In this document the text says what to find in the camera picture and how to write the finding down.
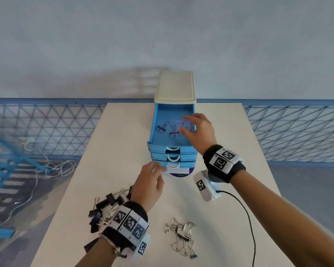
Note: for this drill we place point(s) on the person's right hand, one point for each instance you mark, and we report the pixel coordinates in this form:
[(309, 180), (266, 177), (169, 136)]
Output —
[(203, 133)]

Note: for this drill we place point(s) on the person's left hand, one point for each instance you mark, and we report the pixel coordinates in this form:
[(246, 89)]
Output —
[(146, 186)]

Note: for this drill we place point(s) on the person's left fingers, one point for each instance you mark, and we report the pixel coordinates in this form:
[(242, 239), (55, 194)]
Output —
[(155, 169)]

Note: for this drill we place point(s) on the person's right thumb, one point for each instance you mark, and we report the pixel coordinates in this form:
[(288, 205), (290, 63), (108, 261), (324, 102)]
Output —
[(186, 132)]

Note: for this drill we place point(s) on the pink binder clip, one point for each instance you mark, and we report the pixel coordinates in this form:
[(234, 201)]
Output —
[(186, 125)]

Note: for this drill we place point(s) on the person's left forearm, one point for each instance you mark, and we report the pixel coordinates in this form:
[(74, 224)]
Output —
[(98, 255)]

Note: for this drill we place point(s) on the person's right forearm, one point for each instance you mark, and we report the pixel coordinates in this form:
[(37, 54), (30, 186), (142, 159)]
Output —
[(281, 219)]

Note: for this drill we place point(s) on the dark purple binder clip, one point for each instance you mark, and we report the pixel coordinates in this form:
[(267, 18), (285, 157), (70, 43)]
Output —
[(163, 127)]

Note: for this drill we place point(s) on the closed blue plastic drawer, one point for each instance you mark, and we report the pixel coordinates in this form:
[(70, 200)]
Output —
[(188, 164), (188, 157)]

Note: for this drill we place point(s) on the purple round object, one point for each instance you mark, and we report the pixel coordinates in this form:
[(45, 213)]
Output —
[(181, 175)]

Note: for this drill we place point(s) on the open blue plastic drawer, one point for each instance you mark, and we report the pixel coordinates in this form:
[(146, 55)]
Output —
[(159, 115)]

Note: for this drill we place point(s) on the cream plastic drawer cabinet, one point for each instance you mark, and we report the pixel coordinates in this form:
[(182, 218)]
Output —
[(174, 87)]

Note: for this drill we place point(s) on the black right wristband with markers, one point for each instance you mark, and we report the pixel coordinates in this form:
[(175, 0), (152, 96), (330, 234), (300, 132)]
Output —
[(222, 164)]

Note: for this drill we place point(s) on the black wristband with markers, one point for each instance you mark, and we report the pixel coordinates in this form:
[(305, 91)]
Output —
[(222, 164), (126, 222)]

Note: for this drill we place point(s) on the black left wristband with markers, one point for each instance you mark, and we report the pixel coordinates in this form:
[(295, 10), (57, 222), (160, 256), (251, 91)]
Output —
[(126, 222)]

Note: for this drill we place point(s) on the pile of black binder clips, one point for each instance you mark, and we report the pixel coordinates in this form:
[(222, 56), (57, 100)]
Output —
[(104, 207)]

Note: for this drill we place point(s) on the pile of silver binder clips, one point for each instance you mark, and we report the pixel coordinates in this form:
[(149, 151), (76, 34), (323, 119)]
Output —
[(181, 234)]

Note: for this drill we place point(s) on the blue mesh fence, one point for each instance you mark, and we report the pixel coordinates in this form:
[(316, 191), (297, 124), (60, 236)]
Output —
[(44, 122)]

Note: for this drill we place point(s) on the blue metal rack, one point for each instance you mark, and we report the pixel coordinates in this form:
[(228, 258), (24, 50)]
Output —
[(5, 169)]

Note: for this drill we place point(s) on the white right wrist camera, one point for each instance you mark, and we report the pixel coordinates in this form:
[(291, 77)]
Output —
[(206, 187)]

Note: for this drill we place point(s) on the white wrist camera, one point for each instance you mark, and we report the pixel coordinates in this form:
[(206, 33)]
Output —
[(143, 246), (206, 187)]

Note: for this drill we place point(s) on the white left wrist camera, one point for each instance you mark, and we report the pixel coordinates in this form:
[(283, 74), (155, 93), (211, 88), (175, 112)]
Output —
[(143, 246)]

